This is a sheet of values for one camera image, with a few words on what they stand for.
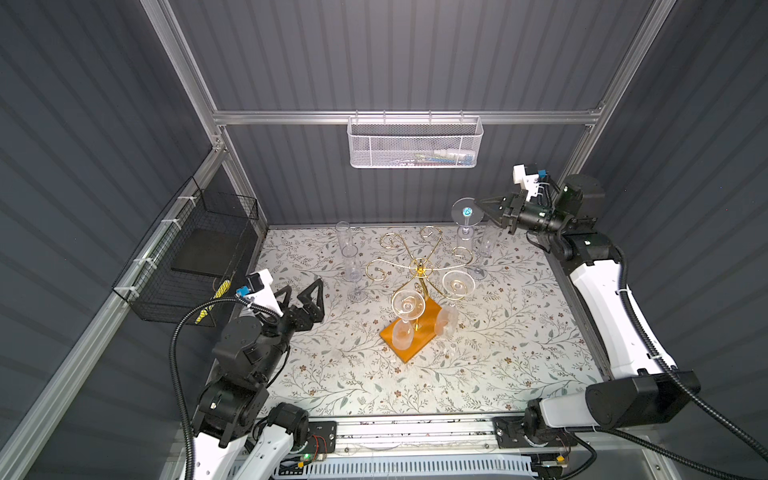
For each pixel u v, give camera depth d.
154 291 0.66
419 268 0.69
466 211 0.64
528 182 0.61
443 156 0.91
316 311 0.55
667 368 0.39
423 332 0.91
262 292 0.51
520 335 0.91
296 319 0.54
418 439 0.74
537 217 0.57
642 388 0.39
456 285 0.63
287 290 0.64
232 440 0.42
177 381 0.44
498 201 0.62
